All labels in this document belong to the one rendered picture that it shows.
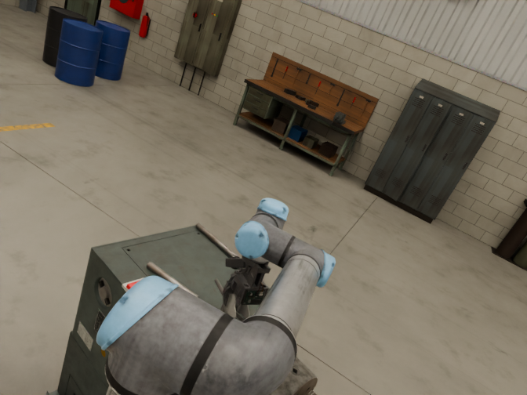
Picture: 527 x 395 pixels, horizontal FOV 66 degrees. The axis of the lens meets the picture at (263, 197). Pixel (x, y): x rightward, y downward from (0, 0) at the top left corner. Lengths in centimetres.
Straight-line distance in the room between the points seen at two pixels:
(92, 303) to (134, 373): 93
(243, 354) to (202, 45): 831
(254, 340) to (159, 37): 930
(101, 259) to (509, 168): 687
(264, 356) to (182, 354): 10
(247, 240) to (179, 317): 37
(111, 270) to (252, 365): 87
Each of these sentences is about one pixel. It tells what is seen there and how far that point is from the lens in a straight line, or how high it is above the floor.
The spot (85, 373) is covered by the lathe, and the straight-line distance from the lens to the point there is 167.
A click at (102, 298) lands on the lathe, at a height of 112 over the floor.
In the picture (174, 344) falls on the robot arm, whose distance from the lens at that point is 53.
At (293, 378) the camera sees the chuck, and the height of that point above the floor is 124.
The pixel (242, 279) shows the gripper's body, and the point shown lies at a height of 150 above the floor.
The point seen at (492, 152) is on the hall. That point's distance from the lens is 753.
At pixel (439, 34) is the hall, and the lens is 758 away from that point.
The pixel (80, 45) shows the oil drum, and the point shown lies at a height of 62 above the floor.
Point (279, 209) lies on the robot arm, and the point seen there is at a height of 171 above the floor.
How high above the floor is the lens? 210
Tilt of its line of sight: 24 degrees down
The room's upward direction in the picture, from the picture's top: 22 degrees clockwise
